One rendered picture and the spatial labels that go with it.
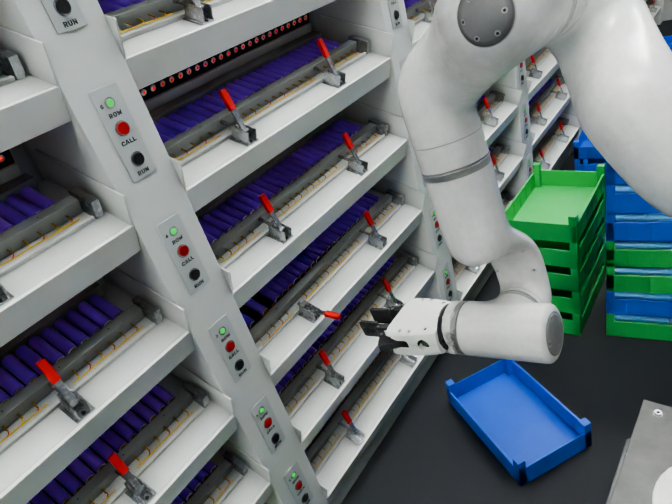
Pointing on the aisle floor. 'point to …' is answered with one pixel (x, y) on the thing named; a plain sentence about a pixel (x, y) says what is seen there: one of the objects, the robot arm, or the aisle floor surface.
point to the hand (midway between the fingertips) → (376, 322)
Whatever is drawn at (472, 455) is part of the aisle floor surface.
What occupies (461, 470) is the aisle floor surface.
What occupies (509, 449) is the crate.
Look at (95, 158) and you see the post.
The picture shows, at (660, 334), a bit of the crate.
